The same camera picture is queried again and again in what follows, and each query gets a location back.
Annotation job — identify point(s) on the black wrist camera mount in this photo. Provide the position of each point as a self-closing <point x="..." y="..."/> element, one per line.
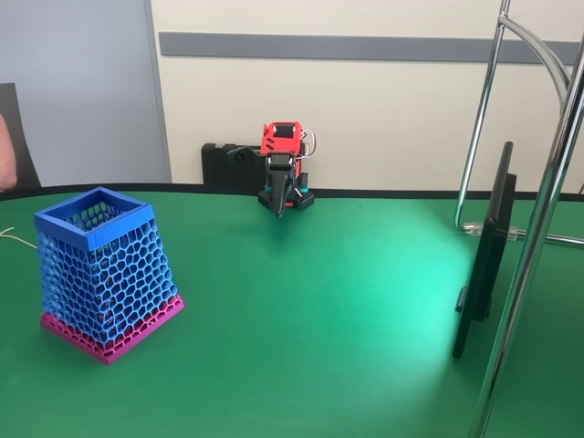
<point x="242" y="155"/>

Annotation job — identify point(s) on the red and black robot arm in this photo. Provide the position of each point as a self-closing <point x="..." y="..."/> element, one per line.
<point x="283" y="139"/>

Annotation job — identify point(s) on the chrome tube stand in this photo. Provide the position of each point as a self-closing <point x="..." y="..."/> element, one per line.
<point x="519" y="296"/>

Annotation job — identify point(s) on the blue and magenta mesh basket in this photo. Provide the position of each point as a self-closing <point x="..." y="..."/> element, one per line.
<point x="114" y="269"/>

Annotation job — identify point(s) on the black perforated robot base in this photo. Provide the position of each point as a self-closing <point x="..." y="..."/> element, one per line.
<point x="303" y="200"/>

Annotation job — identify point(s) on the blue and black plug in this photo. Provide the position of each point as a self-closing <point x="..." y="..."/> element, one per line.
<point x="303" y="182"/>

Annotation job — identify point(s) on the thin white string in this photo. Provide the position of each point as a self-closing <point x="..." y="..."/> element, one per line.
<point x="20" y="240"/>

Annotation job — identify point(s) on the clear plastic clip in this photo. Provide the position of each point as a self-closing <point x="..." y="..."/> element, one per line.
<point x="474" y="226"/>

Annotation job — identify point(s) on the black flat monitor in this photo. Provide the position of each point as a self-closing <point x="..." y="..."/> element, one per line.
<point x="486" y="269"/>

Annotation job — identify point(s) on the grey wall rail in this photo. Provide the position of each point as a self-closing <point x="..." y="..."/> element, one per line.
<point x="365" y="47"/>

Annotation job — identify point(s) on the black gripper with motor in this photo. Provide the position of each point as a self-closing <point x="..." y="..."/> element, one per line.
<point x="276" y="175"/>

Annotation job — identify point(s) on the black plastic case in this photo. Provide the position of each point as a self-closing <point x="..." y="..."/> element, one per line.
<point x="214" y="166"/>

